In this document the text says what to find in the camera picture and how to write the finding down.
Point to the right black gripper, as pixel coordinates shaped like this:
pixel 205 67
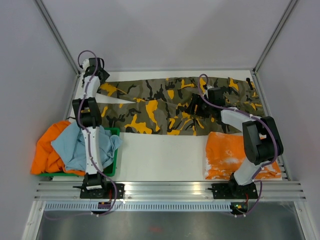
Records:
pixel 196 99

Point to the green plastic bin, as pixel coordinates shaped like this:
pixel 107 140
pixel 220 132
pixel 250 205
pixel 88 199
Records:
pixel 61 151

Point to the folded orange trousers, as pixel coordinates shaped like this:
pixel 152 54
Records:
pixel 224 155

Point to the camouflage trousers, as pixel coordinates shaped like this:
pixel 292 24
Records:
pixel 157 106

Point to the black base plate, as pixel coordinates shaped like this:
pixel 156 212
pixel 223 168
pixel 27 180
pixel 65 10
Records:
pixel 96 186
pixel 224 191

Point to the orange garment in bin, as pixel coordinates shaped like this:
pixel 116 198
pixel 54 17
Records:
pixel 46 159

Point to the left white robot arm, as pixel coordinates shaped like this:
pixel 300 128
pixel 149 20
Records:
pixel 89 120

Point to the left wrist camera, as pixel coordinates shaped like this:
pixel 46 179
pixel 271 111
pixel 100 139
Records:
pixel 85 64

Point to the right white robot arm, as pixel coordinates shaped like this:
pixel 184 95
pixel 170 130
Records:
pixel 261 142

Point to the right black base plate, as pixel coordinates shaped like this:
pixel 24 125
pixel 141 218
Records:
pixel 224 191

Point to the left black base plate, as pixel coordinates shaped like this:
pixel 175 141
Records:
pixel 96 186

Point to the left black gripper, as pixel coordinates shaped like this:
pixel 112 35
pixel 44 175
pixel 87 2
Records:
pixel 106 75

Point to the white slotted cable duct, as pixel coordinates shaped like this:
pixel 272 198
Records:
pixel 139 206

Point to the aluminium rail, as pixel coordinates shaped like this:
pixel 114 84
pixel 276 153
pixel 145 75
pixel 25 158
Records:
pixel 168 191

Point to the light blue garment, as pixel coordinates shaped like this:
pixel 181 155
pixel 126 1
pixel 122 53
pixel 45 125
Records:
pixel 70 146

